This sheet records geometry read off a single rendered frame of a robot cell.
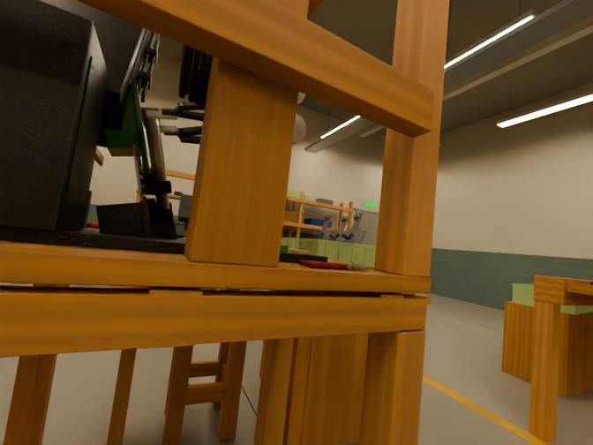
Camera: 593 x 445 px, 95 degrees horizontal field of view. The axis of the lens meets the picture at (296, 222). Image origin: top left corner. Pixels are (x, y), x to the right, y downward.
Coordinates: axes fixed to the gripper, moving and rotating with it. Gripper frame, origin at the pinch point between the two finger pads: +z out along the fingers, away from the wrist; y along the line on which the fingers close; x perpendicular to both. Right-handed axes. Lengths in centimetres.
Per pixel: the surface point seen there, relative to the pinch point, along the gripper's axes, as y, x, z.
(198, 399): -111, 37, -3
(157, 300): 0, 51, 6
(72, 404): -146, 9, 52
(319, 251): -60, 7, -65
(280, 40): 28.0, 29.6, -14.8
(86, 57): 18.0, 16.2, 11.2
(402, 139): 14, 32, -49
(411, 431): -29, 80, -39
